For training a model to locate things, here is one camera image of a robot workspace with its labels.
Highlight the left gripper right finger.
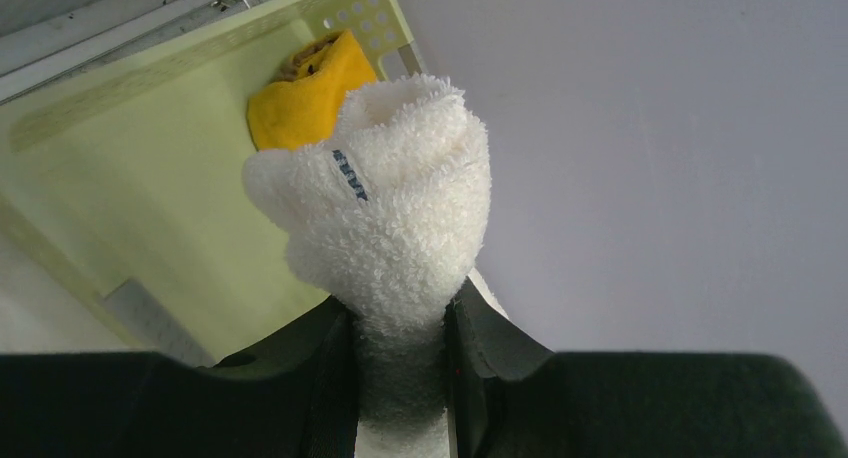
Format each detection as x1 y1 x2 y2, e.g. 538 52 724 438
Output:
445 282 847 457

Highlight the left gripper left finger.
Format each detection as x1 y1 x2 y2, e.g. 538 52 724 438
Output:
1 298 358 457

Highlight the cream white towel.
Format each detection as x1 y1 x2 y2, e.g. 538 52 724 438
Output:
242 74 491 457

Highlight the brown yellow bear towel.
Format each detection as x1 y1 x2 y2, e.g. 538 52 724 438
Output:
246 29 377 151

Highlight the green plastic basket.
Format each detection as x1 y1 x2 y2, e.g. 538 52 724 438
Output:
1 0 419 366

